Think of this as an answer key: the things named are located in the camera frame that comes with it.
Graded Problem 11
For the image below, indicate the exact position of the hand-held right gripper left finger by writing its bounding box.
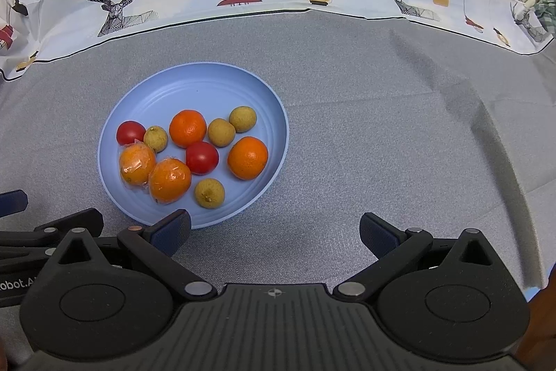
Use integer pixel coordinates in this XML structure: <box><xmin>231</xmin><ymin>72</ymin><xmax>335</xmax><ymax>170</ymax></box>
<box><xmin>46</xmin><ymin>209</ymin><xmax>218</xmax><ymax>302</ymax></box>

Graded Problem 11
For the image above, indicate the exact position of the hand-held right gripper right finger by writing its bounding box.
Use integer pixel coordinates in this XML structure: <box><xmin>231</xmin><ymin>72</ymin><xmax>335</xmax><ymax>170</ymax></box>
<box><xmin>332</xmin><ymin>212</ymin><xmax>507</xmax><ymax>302</ymax></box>

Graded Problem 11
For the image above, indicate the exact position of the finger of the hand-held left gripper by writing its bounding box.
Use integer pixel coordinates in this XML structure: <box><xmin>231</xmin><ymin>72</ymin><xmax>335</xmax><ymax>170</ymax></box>
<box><xmin>0</xmin><ymin>208</ymin><xmax>104</xmax><ymax>263</ymax></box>
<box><xmin>0</xmin><ymin>189</ymin><xmax>29</xmax><ymax>219</ymax></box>

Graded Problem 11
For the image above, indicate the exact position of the plastic-wrapped orange mandarin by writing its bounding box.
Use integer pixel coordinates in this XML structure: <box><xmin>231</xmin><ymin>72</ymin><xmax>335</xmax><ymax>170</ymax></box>
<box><xmin>118</xmin><ymin>140</ymin><xmax>157</xmax><ymax>189</ymax></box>
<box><xmin>148</xmin><ymin>157</ymin><xmax>193</xmax><ymax>205</ymax></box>

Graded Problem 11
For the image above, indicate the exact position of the yellow longan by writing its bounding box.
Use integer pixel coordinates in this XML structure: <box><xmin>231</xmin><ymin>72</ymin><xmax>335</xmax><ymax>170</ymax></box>
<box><xmin>144</xmin><ymin>126</ymin><xmax>169</xmax><ymax>153</ymax></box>
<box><xmin>207</xmin><ymin>118</ymin><xmax>236</xmax><ymax>147</ymax></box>
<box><xmin>195</xmin><ymin>178</ymin><xmax>225</xmax><ymax>209</ymax></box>
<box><xmin>229</xmin><ymin>106</ymin><xmax>257</xmax><ymax>133</ymax></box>

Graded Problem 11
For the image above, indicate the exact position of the red tomato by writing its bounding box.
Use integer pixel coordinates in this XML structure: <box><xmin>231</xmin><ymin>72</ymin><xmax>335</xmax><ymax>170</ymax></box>
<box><xmin>186</xmin><ymin>142</ymin><xmax>220</xmax><ymax>175</ymax></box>
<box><xmin>116</xmin><ymin>121</ymin><xmax>147</xmax><ymax>146</ymax></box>

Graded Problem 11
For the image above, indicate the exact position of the blue plate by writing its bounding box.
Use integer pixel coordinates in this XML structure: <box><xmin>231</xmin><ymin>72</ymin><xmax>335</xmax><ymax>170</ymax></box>
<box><xmin>98</xmin><ymin>62</ymin><xmax>289</xmax><ymax>230</ymax></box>

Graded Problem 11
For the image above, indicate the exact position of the grey fabric sheet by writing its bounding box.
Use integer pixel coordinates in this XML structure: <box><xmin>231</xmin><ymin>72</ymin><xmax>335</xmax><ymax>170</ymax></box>
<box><xmin>0</xmin><ymin>0</ymin><xmax>556</xmax><ymax>371</ymax></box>

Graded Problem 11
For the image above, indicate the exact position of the green checked cloth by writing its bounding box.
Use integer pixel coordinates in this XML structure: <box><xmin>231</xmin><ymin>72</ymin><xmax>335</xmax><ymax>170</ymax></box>
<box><xmin>533</xmin><ymin>0</ymin><xmax>556</xmax><ymax>37</ymax></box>

